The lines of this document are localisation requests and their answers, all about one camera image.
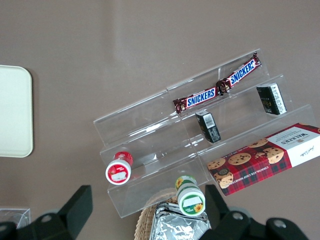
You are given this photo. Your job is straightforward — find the Snickers chocolate bar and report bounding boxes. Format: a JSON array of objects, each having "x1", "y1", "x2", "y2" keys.
[
  {"x1": 216, "y1": 51, "x2": 262, "y2": 96},
  {"x1": 172, "y1": 86, "x2": 221, "y2": 113}
]

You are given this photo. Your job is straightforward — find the clear acrylic bottle rack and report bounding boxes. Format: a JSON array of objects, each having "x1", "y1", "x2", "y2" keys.
[{"x1": 0, "y1": 207, "x2": 31, "y2": 230}]

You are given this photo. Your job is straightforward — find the small black box white side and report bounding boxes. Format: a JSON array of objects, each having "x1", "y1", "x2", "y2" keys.
[{"x1": 256, "y1": 82, "x2": 288, "y2": 116}]

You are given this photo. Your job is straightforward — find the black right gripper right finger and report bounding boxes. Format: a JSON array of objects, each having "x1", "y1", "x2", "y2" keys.
[{"x1": 199, "y1": 184, "x2": 308, "y2": 240}]

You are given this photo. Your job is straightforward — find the clear acrylic stepped display stand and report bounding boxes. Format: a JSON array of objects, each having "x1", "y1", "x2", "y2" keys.
[{"x1": 92, "y1": 48, "x2": 320, "y2": 220}]

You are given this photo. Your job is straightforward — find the red lidded small cup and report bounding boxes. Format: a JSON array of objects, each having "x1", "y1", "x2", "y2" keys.
[{"x1": 105, "y1": 151, "x2": 135, "y2": 185}]

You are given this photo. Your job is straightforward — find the light wicker basket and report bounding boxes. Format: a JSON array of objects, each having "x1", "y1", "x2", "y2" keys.
[{"x1": 134, "y1": 188, "x2": 181, "y2": 240}]

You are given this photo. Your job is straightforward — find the cream rectangular serving tray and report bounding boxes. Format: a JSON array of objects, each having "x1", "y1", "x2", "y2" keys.
[{"x1": 0, "y1": 64, "x2": 34, "y2": 158}]

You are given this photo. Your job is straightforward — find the green lidded sunflower cup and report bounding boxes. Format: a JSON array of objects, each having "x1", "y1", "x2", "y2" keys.
[{"x1": 174, "y1": 175, "x2": 206, "y2": 216}]

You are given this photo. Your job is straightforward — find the red tartan Walkers cookie box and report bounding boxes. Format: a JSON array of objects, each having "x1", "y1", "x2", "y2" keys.
[{"x1": 206, "y1": 122, "x2": 320, "y2": 197}]

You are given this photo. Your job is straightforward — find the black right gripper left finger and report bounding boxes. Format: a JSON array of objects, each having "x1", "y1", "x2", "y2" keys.
[{"x1": 0, "y1": 184, "x2": 94, "y2": 240}]

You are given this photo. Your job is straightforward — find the small black box with barcode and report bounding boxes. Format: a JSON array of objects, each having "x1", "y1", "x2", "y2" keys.
[{"x1": 195, "y1": 111, "x2": 222, "y2": 144}]

